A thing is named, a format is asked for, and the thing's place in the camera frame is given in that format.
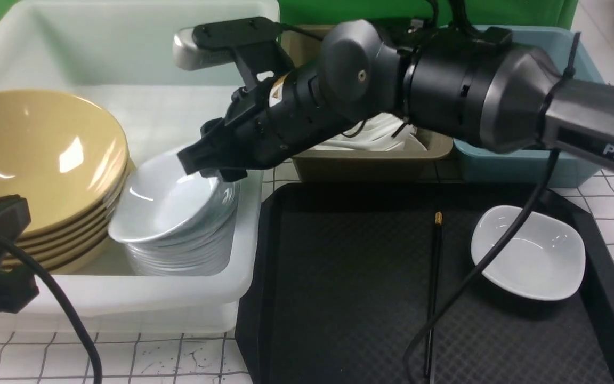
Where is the olive green spoon bin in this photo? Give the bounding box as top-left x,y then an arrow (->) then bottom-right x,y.
292,20 -> 454,182

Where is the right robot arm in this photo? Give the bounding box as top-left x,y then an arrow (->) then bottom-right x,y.
177,18 -> 614,181

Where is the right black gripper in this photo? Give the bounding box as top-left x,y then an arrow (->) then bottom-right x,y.
175,17 -> 355,183

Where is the stack of white dishes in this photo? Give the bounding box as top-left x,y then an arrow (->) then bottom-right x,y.
119,182 -> 241,276

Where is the green backdrop cloth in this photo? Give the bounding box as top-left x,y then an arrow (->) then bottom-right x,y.
0,1 -> 578,29

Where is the stack of tan bowls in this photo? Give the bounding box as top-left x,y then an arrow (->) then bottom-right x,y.
0,90 -> 135,274

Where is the large white plastic tub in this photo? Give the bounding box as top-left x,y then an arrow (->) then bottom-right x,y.
0,1 -> 280,334

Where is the black chopstick gold tip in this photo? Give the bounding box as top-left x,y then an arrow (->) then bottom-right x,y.
423,211 -> 443,379

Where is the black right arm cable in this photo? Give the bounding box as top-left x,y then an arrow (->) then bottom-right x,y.
402,32 -> 582,384

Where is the white dish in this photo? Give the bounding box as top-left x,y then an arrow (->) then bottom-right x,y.
108,146 -> 239,244
482,212 -> 586,302

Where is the blue chopstick bin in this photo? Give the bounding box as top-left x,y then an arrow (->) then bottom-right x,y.
454,25 -> 600,189

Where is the pile of white spoons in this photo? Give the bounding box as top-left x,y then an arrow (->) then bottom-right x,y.
312,113 -> 427,151

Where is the black serving tray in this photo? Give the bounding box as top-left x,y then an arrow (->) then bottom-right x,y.
236,184 -> 614,383

